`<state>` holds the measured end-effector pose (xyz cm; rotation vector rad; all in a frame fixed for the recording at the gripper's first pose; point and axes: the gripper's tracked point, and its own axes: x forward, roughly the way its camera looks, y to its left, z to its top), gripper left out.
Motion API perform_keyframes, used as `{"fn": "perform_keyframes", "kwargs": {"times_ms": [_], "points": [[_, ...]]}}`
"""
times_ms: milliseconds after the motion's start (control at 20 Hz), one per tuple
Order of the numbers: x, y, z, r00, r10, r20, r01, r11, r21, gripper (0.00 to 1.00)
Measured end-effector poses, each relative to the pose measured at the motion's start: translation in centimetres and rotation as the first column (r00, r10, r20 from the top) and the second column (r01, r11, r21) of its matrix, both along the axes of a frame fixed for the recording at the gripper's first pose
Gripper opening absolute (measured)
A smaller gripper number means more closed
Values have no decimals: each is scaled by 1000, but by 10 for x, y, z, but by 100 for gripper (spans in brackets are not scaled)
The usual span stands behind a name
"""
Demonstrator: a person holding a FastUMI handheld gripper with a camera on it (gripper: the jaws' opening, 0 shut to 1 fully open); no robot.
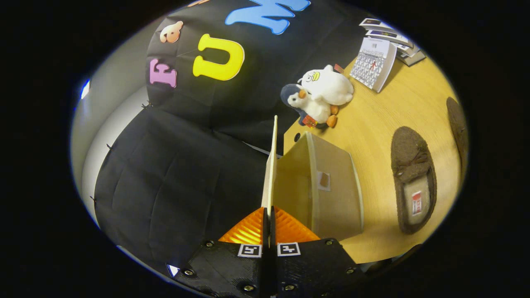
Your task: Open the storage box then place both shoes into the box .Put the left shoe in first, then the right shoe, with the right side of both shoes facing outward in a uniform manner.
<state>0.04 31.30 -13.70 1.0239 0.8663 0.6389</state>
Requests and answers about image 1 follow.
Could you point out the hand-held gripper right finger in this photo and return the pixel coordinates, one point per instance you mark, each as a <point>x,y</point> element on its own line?
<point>310,269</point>

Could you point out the grey paperback book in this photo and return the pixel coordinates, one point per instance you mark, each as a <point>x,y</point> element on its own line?
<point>414,58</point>

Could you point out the white duck plush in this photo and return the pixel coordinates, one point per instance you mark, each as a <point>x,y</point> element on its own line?
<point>331,87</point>

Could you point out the patterned cover book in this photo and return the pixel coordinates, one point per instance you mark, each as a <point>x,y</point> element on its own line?
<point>372,64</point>

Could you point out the grey white penguin plush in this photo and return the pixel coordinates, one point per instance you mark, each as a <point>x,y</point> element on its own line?
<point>312,107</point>

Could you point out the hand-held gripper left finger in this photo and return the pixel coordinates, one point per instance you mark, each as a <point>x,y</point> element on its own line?
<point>232,269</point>

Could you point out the beige fabric storage box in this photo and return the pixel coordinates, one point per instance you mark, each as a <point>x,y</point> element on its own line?
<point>331,207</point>

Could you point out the brown fuzzy shoe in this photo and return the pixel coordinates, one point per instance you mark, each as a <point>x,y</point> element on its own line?
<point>457,128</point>
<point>410,157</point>

